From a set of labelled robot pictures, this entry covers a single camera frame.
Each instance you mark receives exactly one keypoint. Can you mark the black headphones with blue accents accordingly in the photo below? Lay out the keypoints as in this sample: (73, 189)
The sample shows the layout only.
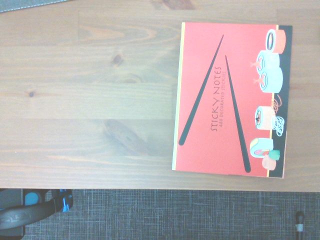
(30, 212)

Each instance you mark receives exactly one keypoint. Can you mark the grey fabric mat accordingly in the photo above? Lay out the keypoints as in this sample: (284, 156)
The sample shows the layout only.
(22, 4)

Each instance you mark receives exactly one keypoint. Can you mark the red sticky notes booklet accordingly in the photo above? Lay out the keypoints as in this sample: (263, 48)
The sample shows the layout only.
(215, 150)

